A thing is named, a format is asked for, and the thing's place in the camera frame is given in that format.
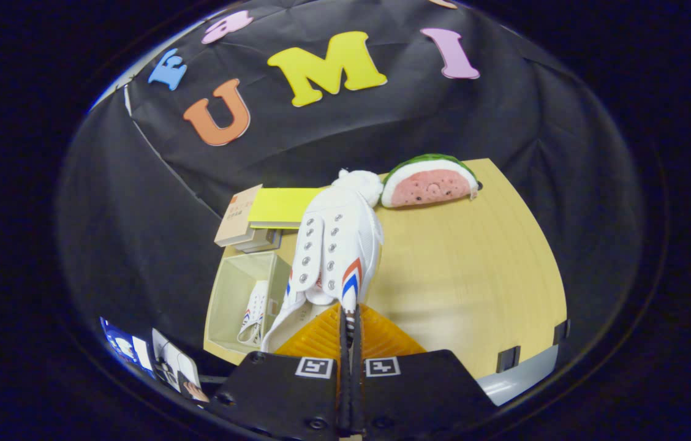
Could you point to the black table bracket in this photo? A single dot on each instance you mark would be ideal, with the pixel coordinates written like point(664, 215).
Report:
point(560, 331)
point(508, 359)

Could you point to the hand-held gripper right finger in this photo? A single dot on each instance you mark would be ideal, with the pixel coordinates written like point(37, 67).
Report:
point(419, 392)

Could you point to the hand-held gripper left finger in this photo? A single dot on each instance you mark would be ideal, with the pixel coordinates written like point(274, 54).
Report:
point(284, 398)

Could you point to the watermelon slice plush toy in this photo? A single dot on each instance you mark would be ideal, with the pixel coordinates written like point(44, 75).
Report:
point(428, 184)

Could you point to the grey book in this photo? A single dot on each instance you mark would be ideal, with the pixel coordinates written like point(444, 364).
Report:
point(260, 239)

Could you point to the white canvas shoe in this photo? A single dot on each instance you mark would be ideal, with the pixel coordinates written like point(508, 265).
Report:
point(339, 245)
point(255, 312)

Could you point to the yellow book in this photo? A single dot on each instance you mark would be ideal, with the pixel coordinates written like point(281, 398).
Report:
point(281, 205)

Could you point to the beige book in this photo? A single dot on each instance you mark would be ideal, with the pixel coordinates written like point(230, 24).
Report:
point(236, 217)

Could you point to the computer monitor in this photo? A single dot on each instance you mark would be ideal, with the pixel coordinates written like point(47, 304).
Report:
point(125, 346)

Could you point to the cream fabric storage box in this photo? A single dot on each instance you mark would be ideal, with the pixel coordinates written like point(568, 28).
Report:
point(229, 300)

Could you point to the white plush toy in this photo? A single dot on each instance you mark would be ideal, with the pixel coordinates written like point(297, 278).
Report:
point(364, 182)

